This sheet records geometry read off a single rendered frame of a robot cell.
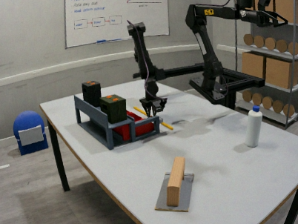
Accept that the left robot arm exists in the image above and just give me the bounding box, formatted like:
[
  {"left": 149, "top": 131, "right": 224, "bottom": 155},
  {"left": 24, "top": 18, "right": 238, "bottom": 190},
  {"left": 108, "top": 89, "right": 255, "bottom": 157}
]
[{"left": 185, "top": 0, "right": 253, "bottom": 102}]

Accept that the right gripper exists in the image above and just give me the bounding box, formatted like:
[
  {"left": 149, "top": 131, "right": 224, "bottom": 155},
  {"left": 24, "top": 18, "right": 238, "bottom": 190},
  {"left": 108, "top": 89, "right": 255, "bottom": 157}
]
[{"left": 139, "top": 91, "right": 167, "bottom": 118}]

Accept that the sanding float with wooden handle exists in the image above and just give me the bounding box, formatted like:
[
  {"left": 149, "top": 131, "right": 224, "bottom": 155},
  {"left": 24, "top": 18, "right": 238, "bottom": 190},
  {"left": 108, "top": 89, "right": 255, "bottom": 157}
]
[{"left": 155, "top": 157, "right": 193, "bottom": 212}]

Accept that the grey metal shelf rack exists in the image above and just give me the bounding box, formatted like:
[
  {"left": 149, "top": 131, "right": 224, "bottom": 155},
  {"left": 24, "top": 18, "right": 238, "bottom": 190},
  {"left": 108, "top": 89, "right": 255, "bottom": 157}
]
[{"left": 73, "top": 95, "right": 163, "bottom": 150}]

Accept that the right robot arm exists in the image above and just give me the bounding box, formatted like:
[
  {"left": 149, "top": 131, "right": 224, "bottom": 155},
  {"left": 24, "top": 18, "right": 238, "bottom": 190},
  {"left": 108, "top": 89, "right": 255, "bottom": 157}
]
[{"left": 127, "top": 22, "right": 165, "bottom": 113}]

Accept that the white bottle with blue cap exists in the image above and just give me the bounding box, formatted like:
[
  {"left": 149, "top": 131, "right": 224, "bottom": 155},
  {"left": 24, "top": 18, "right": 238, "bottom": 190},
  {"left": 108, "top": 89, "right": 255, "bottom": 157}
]
[{"left": 245, "top": 106, "right": 262, "bottom": 148}]

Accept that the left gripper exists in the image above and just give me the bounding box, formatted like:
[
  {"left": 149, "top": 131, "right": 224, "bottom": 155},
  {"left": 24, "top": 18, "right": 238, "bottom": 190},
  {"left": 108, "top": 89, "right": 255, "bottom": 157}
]
[{"left": 248, "top": 0, "right": 288, "bottom": 27}]

